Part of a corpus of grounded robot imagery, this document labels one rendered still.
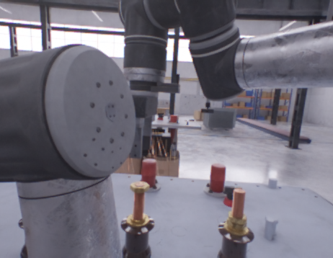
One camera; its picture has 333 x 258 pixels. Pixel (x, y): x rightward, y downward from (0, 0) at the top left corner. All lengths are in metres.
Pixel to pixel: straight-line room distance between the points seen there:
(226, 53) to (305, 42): 0.13
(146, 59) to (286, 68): 0.28
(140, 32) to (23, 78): 0.36
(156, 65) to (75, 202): 0.37
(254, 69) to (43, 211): 0.39
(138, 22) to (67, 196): 0.41
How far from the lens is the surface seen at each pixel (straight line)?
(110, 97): 0.26
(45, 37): 10.33
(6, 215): 1.02
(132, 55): 0.55
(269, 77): 0.46
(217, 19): 0.47
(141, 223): 0.66
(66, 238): 0.28
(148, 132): 0.64
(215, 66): 0.49
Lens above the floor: 1.81
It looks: 9 degrees down
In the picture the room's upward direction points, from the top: 3 degrees clockwise
